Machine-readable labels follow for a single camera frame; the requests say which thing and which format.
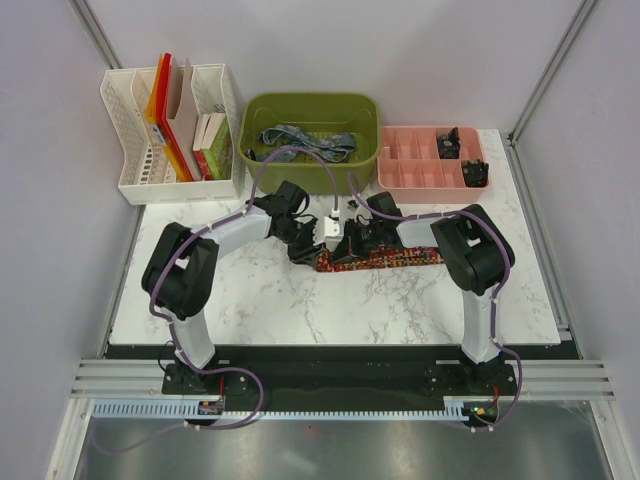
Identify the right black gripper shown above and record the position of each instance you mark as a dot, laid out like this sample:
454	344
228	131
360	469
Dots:
349	249

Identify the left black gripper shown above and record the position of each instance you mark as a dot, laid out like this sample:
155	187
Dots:
308	253

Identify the red patterned tie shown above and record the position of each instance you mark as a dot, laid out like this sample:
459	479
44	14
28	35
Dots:
382	258

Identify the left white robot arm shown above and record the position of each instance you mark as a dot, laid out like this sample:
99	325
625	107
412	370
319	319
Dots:
180	273

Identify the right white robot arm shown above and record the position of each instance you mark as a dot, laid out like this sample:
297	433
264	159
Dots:
476	254

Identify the pink divided organizer tray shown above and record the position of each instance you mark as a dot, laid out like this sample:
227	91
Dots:
410	169

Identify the blue patterned tie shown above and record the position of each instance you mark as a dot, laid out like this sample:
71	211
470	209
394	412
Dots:
290	141

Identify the green treehouse book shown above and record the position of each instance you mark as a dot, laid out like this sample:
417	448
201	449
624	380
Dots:
223	149

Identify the olive green plastic bin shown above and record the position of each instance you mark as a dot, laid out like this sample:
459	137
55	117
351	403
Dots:
322	114

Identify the rolled dark tie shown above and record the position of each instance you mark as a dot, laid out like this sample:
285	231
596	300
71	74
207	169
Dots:
475	173
449	144

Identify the red white book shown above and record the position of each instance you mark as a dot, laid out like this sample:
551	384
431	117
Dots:
207	127

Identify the beige folder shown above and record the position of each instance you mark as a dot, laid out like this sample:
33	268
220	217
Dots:
182	114

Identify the white plastic file rack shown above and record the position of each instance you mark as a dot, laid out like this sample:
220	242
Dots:
147	176

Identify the orange red folder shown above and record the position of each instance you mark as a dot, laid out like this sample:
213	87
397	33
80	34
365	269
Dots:
156	116

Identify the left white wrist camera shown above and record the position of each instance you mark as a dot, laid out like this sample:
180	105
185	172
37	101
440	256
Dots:
328	231

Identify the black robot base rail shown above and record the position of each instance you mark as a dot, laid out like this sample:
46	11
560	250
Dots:
342	378

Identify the white slotted cable duct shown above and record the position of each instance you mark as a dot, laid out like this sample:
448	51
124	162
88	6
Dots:
215	410

